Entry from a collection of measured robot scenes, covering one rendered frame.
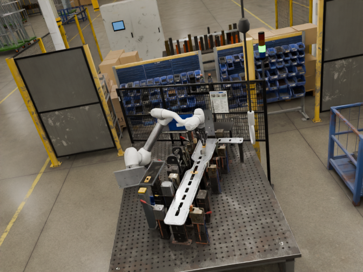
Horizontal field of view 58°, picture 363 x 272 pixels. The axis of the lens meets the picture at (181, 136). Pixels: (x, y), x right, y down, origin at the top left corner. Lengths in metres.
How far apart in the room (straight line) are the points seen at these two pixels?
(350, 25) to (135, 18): 6.08
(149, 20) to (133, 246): 7.70
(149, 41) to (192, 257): 7.92
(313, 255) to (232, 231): 1.08
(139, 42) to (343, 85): 6.09
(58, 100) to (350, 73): 4.77
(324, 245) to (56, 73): 4.39
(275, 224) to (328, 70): 3.33
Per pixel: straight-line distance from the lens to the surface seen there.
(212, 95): 3.96
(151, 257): 3.04
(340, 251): 3.92
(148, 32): 10.01
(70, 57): 5.38
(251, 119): 0.92
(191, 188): 3.12
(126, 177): 3.80
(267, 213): 3.22
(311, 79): 6.93
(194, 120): 3.34
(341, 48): 5.81
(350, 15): 5.73
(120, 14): 10.00
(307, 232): 4.05
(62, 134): 5.98
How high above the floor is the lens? 2.94
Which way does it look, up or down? 29 degrees down
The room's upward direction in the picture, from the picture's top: 11 degrees counter-clockwise
